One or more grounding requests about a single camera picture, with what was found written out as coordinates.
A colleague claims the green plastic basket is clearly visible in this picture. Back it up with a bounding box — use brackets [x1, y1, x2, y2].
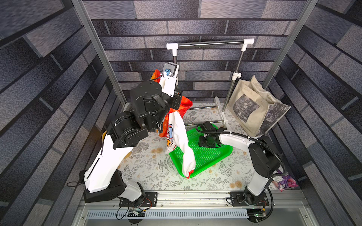
[169, 129, 233, 178]

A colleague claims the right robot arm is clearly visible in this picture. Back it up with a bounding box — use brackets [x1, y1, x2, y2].
[196, 121, 288, 206]

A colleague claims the beige canvas tote bag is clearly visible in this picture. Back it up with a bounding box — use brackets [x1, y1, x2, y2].
[227, 76, 291, 137]

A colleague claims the rainbow striped jacket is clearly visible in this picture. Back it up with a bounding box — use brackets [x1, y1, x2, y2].
[151, 69, 193, 137]

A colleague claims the black corrugated cable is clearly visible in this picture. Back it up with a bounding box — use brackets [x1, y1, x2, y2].
[195, 124, 288, 221]

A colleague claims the white cartoon jacket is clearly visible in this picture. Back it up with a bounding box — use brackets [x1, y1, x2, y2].
[166, 111, 196, 179]

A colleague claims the purple snack packet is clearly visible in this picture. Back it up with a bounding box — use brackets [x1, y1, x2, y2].
[273, 174, 298, 192]

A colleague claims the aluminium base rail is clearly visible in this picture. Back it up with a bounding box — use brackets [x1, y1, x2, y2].
[71, 190, 318, 226]

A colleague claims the metal clothes rack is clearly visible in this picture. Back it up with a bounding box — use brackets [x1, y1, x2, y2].
[166, 38, 255, 125]

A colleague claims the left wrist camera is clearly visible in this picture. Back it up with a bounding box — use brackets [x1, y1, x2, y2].
[159, 62, 179, 97]

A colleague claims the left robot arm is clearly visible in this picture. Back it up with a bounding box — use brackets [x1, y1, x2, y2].
[83, 81, 183, 206]

